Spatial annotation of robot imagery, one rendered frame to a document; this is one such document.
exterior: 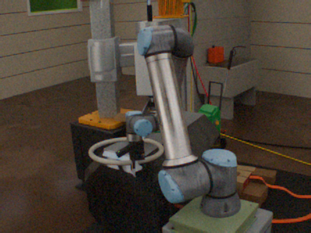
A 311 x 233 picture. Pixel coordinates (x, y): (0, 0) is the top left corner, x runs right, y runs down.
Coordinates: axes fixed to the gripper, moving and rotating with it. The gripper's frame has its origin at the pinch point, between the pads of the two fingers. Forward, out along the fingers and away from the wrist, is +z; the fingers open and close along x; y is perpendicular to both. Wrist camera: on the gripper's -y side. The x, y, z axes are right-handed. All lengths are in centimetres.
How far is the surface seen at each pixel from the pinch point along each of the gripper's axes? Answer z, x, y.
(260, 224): 4, -69, 48
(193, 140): 6, 64, 61
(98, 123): 4, 130, -10
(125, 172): 11.2, 26.2, -0.2
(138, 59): -60, 71, 19
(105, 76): -40, 133, -1
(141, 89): -36, 72, 21
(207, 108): 16, 204, 129
